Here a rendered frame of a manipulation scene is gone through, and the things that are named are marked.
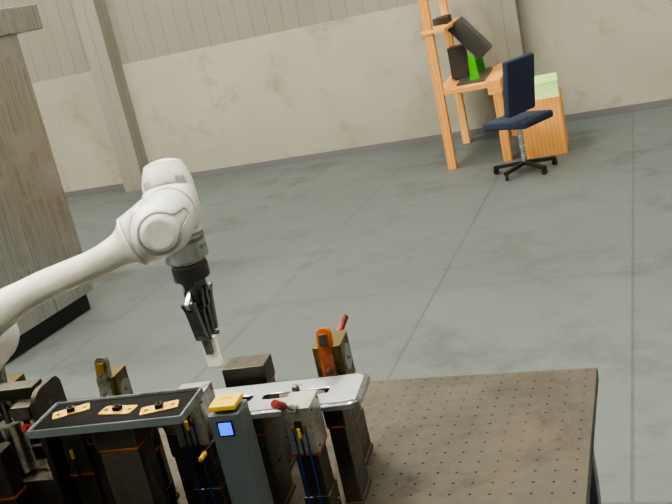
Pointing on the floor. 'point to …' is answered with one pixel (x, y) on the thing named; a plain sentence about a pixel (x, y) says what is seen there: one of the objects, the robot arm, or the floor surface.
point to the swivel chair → (514, 79)
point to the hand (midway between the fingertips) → (212, 351)
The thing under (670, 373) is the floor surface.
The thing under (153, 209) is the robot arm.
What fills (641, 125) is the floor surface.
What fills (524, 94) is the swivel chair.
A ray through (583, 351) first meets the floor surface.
